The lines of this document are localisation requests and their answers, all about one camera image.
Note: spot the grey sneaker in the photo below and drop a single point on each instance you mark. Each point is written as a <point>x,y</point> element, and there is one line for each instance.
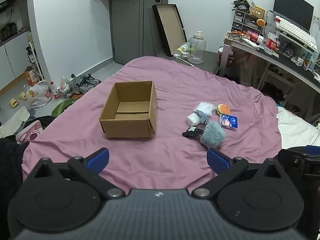
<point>90,80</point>
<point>81,88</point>

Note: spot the small red label bottle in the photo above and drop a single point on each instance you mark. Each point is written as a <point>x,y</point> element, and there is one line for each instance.
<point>54,91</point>

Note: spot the grey-blue fluffy plush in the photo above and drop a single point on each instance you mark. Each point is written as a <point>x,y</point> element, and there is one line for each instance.
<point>212,135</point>

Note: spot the black monitor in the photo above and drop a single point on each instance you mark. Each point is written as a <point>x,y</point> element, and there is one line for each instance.
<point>292,10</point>

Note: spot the white blanket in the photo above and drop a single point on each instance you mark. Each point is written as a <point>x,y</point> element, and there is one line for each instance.
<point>297,130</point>

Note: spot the yellow-green small bottle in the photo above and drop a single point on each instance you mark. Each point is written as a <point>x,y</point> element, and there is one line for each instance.
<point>183,47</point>

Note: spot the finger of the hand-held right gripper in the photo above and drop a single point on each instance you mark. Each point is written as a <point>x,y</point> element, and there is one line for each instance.
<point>312,150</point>

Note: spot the hamburger plush toy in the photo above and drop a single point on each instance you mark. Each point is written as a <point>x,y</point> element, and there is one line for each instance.
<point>223,109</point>

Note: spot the brown cardboard box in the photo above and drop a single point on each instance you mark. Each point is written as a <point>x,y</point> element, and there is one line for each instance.
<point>130,127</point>

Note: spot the woven basket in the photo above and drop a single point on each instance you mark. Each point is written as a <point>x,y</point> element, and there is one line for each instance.
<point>257,12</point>

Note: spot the white charger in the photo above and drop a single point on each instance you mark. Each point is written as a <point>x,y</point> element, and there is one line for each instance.
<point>177,55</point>

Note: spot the desktop drawer organizer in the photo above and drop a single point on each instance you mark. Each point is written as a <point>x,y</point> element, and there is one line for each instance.
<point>243,22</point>

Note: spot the white keyboard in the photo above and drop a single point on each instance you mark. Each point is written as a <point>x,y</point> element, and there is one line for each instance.
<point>297,32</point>

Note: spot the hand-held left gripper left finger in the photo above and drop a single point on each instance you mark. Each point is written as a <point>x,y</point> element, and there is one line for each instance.
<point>98,159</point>

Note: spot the large clear water jug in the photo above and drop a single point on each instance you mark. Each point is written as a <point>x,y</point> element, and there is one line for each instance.
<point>196,48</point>

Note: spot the white chair frame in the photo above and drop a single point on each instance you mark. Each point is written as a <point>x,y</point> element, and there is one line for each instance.
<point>277,80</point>

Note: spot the orange ball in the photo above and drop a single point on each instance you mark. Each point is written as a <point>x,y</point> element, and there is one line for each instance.
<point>260,22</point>

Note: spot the red white can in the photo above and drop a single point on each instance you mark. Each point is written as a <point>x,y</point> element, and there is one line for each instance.
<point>257,38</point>

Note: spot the red label water bottle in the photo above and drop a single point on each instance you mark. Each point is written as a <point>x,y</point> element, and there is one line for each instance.
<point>272,41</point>

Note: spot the white printed plastic bag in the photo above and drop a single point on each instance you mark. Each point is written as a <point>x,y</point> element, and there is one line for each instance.
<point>37,95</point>

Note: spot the blue printed packet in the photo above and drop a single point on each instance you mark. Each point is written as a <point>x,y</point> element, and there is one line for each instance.
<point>231,121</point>

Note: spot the black picture frame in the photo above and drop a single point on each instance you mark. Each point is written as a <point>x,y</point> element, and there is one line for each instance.
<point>170,27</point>

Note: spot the pink bed sheet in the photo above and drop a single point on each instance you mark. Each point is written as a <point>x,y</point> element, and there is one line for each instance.
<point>175,85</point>

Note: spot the white cloth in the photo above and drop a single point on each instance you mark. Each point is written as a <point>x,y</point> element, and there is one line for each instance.
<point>13,121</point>

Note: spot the yellow slipper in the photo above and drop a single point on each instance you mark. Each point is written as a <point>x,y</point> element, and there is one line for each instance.
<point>22,95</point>
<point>13,103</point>

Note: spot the clear plastic bag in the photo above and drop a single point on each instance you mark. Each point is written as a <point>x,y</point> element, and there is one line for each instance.
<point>65,87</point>

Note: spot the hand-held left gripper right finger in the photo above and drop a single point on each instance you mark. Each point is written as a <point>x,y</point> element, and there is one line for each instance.
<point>217,160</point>

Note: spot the grey door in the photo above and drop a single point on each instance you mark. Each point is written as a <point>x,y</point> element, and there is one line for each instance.
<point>130,30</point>

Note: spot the white bagged bundle denim wrap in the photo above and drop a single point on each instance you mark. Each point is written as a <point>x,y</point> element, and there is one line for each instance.
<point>203,108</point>

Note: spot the black cloth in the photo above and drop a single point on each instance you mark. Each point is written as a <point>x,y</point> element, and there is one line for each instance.
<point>10,170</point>

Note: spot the green leaf mat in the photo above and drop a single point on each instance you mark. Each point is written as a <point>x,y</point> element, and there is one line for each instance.
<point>62,106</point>

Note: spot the white cabinet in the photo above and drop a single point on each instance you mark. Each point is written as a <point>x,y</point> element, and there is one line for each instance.
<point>13,55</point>

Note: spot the orange carton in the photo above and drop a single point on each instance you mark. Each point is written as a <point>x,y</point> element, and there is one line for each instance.
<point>32,76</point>

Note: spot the dark desk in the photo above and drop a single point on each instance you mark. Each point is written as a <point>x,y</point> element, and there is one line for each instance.
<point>287,60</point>

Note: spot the pink white cushion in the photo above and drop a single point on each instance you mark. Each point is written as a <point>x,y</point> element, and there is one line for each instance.
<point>28,132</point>

